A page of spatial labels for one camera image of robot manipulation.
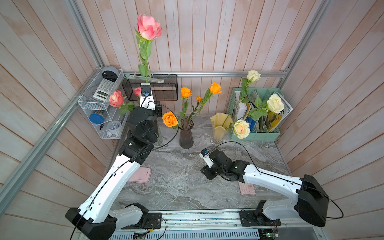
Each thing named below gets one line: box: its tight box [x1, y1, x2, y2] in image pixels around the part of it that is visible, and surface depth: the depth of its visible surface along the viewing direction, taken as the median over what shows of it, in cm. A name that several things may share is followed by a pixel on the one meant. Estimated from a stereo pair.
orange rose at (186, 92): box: [179, 87, 193, 121], surface depth 84 cm
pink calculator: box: [238, 181, 256, 196], surface depth 83 cm
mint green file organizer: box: [227, 87, 284, 141], surface depth 88 cm
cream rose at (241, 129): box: [233, 119, 250, 139], surface depth 66 cm
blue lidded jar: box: [89, 113, 104, 124], surface depth 78 cm
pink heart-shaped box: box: [128, 167, 152, 184], surface depth 87 cm
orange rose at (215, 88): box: [190, 82, 222, 121], surface depth 79 cm
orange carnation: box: [189, 96, 203, 121], surface depth 88 cm
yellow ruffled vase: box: [209, 112, 234, 145], surface depth 94 cm
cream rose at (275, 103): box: [243, 94, 285, 122], surface depth 69 cm
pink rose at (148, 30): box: [134, 13, 163, 83], surface depth 40 cm
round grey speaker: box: [102, 65, 119, 82], surface depth 83 cm
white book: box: [235, 91, 248, 120], surface depth 92 cm
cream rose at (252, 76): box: [233, 69, 261, 121], surface depth 83 cm
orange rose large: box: [162, 111, 178, 128], surface depth 71 cm
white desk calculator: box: [93, 78, 118, 102], surface depth 79 cm
